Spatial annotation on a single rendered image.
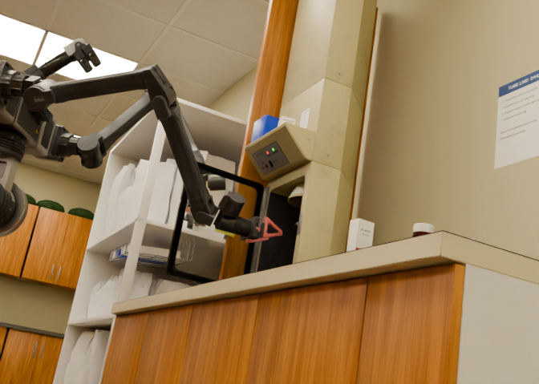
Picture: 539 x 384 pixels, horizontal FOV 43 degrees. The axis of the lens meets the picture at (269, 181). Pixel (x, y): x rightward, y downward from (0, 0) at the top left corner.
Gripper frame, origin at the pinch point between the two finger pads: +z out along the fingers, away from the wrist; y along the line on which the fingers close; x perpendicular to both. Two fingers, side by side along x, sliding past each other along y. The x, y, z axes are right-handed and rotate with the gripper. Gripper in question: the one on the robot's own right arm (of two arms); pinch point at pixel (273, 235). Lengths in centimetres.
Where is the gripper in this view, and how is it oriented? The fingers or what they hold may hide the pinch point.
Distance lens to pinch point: 223.0
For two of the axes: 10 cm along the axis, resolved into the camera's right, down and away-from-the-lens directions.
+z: 8.9, 2.6, 3.8
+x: -1.5, 9.4, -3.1
